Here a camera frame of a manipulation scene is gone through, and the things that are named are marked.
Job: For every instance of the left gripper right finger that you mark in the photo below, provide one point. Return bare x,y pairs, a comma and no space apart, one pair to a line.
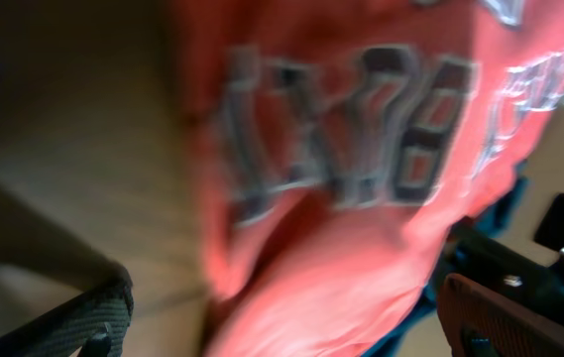
480,322

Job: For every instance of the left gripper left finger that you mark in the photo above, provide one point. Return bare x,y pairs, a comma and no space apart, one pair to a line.
94,323

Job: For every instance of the red t-shirt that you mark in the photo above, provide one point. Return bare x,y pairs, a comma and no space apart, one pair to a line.
335,142

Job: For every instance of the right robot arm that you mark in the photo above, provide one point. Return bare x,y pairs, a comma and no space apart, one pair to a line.
497,267

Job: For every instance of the blue t-shirt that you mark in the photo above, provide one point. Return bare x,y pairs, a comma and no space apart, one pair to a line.
493,221

